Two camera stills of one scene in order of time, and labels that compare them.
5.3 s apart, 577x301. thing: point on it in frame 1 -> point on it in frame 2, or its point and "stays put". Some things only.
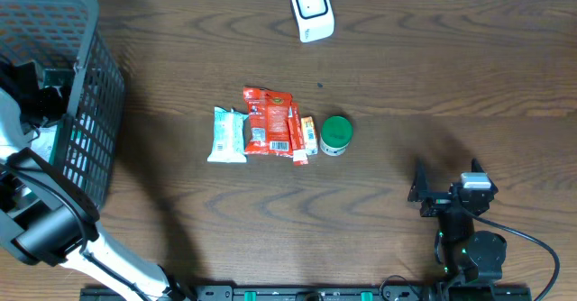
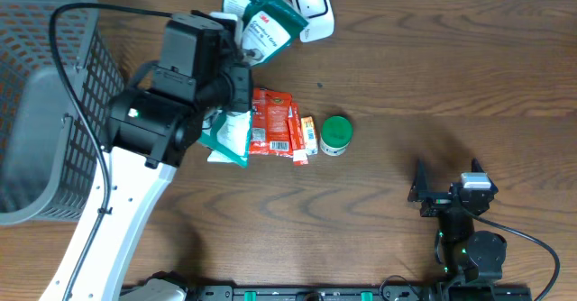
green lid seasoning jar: x=336 y=133 stays put
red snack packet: x=269 y=132 stays put
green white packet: x=47 y=138 -> x=269 y=20
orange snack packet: x=308 y=131 stays put
